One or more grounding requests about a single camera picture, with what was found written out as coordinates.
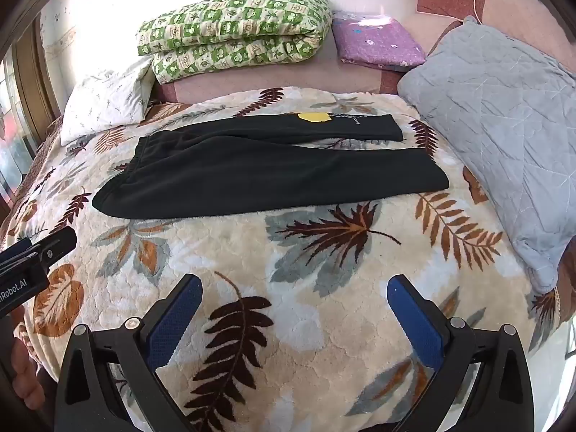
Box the leaf pattern fleece blanket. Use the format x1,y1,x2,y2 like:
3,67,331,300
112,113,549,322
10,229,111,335
1,88,563,431

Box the wooden window frame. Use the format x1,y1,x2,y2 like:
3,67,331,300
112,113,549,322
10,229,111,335
0,13,62,199

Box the white floral pillow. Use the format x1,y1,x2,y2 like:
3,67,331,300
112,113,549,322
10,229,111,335
59,57,155,146

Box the person's left hand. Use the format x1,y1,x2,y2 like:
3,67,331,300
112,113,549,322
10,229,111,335
11,338,45,410

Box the black pants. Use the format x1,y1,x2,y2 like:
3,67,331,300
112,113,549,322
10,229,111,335
93,114,449,220

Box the green checkered folded quilt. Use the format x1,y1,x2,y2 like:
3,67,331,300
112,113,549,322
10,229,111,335
137,0,332,85

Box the pink quilted bed sheet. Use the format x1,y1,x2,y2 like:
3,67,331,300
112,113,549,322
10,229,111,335
152,0,575,104

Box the grey quilted pillow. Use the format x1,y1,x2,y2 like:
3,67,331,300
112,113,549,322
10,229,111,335
398,17,575,293

